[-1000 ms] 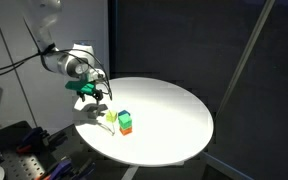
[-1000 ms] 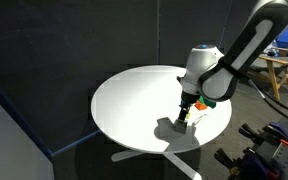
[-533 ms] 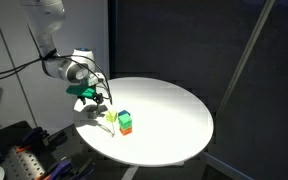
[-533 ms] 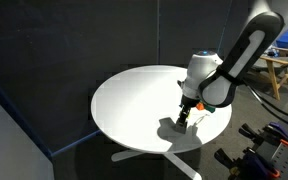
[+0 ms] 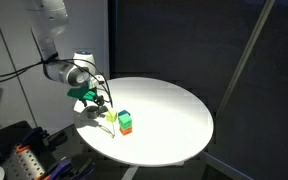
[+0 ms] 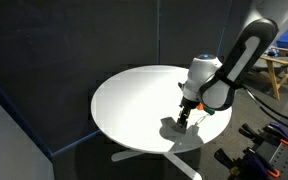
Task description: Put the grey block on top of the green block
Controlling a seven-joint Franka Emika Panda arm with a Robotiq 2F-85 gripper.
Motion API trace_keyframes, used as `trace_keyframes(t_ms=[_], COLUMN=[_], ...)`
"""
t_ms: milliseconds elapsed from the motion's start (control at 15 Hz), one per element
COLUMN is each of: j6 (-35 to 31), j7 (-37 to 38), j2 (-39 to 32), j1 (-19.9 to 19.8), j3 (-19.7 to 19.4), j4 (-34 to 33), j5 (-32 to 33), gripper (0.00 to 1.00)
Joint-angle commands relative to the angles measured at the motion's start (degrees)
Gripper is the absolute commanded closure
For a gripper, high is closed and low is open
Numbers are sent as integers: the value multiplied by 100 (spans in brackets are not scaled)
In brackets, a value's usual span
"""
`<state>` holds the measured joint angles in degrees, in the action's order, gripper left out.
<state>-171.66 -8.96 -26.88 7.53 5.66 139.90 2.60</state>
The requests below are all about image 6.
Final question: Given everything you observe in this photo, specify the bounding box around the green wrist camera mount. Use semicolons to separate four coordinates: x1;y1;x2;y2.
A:
204;108;215;115

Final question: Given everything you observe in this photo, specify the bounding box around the wooden armchair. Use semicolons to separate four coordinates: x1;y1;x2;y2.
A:
250;47;288;100

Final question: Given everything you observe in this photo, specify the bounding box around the purple spring clamp lower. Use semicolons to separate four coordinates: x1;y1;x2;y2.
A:
214;148;280;180

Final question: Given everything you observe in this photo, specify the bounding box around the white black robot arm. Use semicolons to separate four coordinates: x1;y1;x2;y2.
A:
177;0;288;127

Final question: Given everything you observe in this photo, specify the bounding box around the plastic bag on chair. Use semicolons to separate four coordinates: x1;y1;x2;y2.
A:
265;47;279;57

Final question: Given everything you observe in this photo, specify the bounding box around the round white table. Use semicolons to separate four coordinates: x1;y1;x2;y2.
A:
90;65;232;180

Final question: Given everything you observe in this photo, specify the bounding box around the purple spring clamp upper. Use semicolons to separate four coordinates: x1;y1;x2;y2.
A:
238;122;288;146

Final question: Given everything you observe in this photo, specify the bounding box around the purple spring clamp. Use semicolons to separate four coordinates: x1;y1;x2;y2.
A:
214;148;280;180
238;122;288;146

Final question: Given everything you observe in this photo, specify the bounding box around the orange block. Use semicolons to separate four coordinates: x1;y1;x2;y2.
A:
197;103;204;110

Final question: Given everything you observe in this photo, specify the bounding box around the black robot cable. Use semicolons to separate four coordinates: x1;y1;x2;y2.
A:
240;84;288;134

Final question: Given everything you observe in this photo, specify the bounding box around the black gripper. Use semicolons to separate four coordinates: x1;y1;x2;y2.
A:
177;97;199;128

